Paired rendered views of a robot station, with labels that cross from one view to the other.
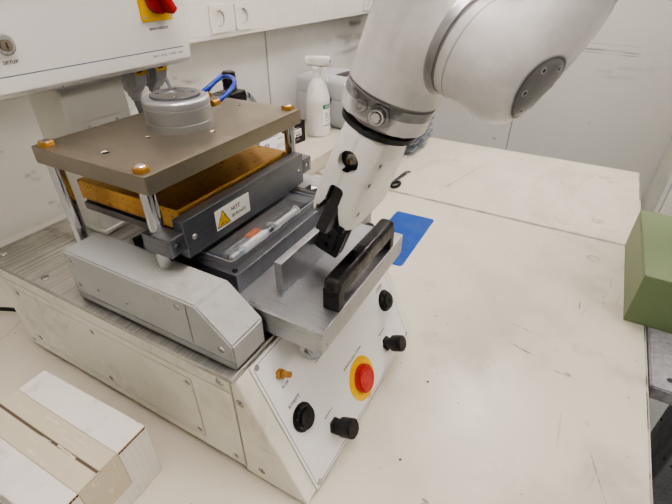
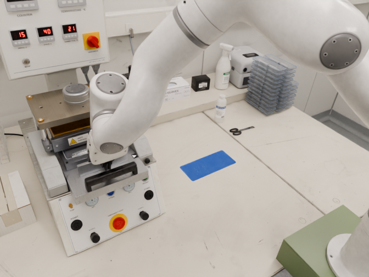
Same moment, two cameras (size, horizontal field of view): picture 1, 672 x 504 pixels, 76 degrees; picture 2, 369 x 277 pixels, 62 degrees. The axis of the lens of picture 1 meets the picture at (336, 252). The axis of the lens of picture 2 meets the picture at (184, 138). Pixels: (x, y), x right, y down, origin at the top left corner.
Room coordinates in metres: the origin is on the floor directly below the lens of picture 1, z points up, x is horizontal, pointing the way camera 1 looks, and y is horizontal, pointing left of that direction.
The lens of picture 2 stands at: (-0.06, -0.48, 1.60)
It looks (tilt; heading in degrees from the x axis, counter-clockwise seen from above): 36 degrees down; 26
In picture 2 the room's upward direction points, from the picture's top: 4 degrees clockwise
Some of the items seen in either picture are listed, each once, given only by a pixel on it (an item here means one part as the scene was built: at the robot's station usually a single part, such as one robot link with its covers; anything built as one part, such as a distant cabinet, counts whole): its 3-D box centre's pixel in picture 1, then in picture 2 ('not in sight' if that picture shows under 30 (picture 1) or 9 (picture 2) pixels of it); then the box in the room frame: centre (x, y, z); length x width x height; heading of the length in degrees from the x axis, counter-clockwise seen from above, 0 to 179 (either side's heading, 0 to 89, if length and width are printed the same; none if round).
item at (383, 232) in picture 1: (362, 260); (111, 176); (0.41, -0.03, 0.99); 0.15 x 0.02 x 0.04; 151
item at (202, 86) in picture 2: (289, 131); (200, 83); (1.38, 0.15, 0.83); 0.09 x 0.06 x 0.07; 143
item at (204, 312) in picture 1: (160, 294); (46, 160); (0.38, 0.20, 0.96); 0.25 x 0.05 x 0.07; 61
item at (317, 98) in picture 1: (318, 96); (224, 66); (1.47, 0.06, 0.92); 0.09 x 0.08 x 0.25; 80
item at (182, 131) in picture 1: (179, 136); (82, 100); (0.56, 0.21, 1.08); 0.31 x 0.24 x 0.13; 151
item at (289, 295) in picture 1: (267, 243); (95, 154); (0.48, 0.09, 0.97); 0.30 x 0.22 x 0.08; 61
